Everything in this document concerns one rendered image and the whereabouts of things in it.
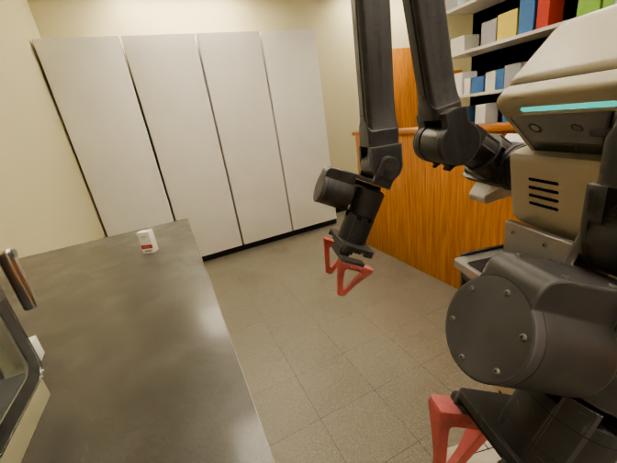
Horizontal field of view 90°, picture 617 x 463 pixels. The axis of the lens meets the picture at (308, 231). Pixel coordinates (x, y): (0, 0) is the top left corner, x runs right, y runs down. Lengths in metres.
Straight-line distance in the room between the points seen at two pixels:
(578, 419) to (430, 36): 0.53
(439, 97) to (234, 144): 2.94
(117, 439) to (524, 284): 0.53
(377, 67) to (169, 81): 2.94
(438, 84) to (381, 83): 0.10
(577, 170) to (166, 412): 0.67
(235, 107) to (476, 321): 3.34
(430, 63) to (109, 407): 0.75
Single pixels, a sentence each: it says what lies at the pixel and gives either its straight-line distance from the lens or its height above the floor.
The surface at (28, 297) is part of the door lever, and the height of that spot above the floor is 1.14.
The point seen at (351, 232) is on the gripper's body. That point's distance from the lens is 0.59.
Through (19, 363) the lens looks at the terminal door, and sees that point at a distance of 0.64.
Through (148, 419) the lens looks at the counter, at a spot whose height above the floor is 0.94.
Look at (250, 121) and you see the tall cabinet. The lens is 3.48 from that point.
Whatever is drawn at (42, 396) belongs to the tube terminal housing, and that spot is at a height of 0.96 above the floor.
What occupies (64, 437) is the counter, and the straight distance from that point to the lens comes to 0.63.
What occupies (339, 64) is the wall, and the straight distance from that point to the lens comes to 4.49.
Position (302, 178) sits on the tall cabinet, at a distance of 3.69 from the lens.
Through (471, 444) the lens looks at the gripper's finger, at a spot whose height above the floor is 1.02.
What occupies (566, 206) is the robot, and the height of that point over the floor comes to 1.14.
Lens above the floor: 1.31
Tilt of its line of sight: 20 degrees down
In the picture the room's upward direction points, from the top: 9 degrees counter-clockwise
